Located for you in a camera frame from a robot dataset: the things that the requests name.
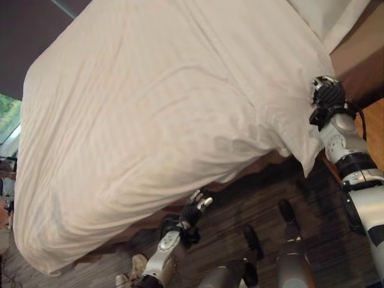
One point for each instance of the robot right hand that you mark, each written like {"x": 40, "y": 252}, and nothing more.
{"x": 331, "y": 95}

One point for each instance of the silver robot right leg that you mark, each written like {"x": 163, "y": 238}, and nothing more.
{"x": 292, "y": 258}

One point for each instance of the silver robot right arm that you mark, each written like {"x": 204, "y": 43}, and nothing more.
{"x": 345, "y": 144}

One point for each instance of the glass window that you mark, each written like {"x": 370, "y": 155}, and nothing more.
{"x": 8, "y": 120}

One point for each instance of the white bed duvet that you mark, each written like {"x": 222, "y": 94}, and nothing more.
{"x": 144, "y": 126}

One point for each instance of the orange wooden nightstand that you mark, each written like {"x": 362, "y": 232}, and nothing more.
{"x": 373, "y": 132}

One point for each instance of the silver robot leg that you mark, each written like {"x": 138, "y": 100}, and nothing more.
{"x": 228, "y": 276}
{"x": 292, "y": 258}

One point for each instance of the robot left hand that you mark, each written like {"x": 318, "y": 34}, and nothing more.
{"x": 190, "y": 214}

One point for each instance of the silver robot left leg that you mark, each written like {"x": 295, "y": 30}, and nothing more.
{"x": 228, "y": 276}

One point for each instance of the brown wooden headboard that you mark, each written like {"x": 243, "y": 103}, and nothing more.
{"x": 357, "y": 60}

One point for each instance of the white pillow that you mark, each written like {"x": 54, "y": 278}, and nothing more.
{"x": 327, "y": 18}

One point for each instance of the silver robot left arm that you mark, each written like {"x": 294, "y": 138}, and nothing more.
{"x": 163, "y": 252}

